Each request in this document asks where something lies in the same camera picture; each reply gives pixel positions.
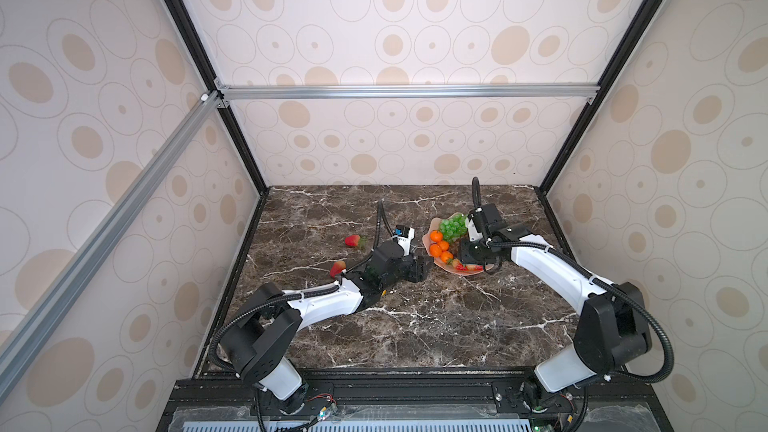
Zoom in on green grape bunch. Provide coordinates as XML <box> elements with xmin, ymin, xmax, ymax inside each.
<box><xmin>438</xmin><ymin>213</ymin><xmax>468</xmax><ymax>244</ymax></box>

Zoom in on pink scalloped fruit bowl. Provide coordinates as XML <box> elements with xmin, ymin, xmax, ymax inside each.
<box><xmin>423</xmin><ymin>212</ymin><xmax>483</xmax><ymax>276</ymax></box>

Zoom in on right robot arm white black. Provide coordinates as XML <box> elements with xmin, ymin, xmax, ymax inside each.
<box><xmin>459</xmin><ymin>178</ymin><xmax>675</xmax><ymax>413</ymax></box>

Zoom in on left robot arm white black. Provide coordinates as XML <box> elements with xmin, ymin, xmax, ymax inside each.
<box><xmin>207</xmin><ymin>202</ymin><xmax>434</xmax><ymax>412</ymax></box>

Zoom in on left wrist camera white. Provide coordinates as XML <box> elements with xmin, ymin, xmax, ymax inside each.
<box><xmin>392</xmin><ymin>224</ymin><xmax>415</xmax><ymax>256</ymax></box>

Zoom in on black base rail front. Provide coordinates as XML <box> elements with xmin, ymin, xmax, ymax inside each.
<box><xmin>157</xmin><ymin>368</ymin><xmax>672</xmax><ymax>431</ymax></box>

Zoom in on horizontal aluminium rail back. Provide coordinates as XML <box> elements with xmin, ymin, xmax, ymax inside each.
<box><xmin>219</xmin><ymin>83</ymin><xmax>600</xmax><ymax>102</ymax></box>

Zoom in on diagonal aluminium rail left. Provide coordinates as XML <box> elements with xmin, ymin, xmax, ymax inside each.
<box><xmin>1</xmin><ymin>90</ymin><xmax>223</xmax><ymax>400</ymax></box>

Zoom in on black frame post right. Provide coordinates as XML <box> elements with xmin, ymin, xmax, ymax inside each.
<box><xmin>538</xmin><ymin>0</ymin><xmax>691</xmax><ymax>196</ymax></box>

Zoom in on black frame post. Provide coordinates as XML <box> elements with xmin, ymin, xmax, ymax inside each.
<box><xmin>140</xmin><ymin>0</ymin><xmax>269</xmax><ymax>196</ymax></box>
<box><xmin>538</xmin><ymin>0</ymin><xmax>691</xmax><ymax>196</ymax></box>

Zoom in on black frame post left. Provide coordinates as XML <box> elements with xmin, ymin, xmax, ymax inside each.
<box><xmin>140</xmin><ymin>0</ymin><xmax>269</xmax><ymax>196</ymax></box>

